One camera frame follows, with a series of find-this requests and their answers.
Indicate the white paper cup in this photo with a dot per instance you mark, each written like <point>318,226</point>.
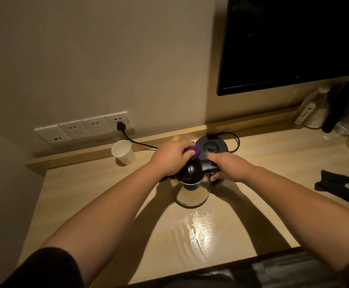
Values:
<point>123,152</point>

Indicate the person's left forearm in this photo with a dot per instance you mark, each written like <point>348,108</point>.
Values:
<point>96,224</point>

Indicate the black folded cloth white print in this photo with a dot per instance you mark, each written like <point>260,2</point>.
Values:
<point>342,187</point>

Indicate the person's right forearm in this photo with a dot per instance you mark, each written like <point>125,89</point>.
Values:
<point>303,218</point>

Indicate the white wall socket panel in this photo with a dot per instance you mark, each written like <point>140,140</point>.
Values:
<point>83,128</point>

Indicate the person's left fingers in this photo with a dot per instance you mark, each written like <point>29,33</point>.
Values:
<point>186,144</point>

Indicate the wooden ledge strip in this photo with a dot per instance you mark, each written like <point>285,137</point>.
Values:
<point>150,140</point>

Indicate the white plastic bottle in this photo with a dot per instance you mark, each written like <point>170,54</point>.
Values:
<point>319,107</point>

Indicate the purple cleaning cloth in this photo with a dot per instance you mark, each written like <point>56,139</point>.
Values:
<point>192,151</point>

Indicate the person's right hand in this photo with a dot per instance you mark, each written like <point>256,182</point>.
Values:
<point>233,167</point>

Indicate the person's left hand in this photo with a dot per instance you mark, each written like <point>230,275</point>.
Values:
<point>170,158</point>

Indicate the person's right fingers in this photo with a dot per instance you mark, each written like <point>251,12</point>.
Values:
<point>215,167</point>

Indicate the white remote control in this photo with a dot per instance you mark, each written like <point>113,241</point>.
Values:
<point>305,113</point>

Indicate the black round kettle base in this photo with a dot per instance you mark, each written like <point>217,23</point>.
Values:
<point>212,146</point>

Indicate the black wall television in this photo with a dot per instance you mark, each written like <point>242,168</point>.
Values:
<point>291,41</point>

